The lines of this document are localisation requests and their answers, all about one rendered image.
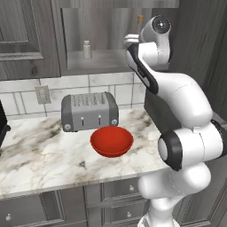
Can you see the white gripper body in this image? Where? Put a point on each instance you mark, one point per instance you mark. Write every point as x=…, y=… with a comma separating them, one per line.
x=131, y=39

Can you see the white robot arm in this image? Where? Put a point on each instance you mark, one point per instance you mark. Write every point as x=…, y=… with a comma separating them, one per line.
x=189, y=97

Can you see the orange bottle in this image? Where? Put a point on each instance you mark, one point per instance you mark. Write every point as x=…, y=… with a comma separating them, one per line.
x=140, y=20

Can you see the white shaker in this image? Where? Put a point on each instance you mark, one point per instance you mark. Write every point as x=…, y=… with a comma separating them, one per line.
x=87, y=50

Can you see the open grey cabinet door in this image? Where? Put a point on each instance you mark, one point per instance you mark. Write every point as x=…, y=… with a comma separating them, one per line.
x=195, y=38

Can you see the red mixing bowl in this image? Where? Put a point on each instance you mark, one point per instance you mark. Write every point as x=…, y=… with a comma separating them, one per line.
x=111, y=142

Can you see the grey upper cabinet door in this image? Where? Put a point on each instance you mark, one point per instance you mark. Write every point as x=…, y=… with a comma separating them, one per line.
x=20, y=35

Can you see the grey lower cabinet door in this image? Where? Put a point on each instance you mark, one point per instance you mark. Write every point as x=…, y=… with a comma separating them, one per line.
x=29, y=211

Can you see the grey four-slot toaster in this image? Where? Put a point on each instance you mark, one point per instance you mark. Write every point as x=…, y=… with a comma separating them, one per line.
x=88, y=113

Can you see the round upper door knob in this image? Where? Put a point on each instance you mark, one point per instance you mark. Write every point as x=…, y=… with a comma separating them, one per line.
x=34, y=70

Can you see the round door knob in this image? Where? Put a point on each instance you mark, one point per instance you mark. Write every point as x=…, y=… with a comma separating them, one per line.
x=34, y=70
x=8, y=217

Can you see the round drawer knob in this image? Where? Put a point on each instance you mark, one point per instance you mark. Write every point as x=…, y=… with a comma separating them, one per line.
x=131, y=188
x=129, y=214

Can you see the grey drawer front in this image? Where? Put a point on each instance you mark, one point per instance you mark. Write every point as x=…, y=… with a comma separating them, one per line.
x=121, y=214
x=118, y=189

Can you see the black countertop appliance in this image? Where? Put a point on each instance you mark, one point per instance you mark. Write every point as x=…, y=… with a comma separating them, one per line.
x=3, y=127

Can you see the round lower door knob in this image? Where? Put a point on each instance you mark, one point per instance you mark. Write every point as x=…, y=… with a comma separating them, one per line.
x=8, y=217

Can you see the open grey wall cabinet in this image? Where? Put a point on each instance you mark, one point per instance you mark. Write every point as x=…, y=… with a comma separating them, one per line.
x=106, y=32

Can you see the grey wall outlet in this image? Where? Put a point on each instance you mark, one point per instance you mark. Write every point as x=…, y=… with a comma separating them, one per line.
x=43, y=94

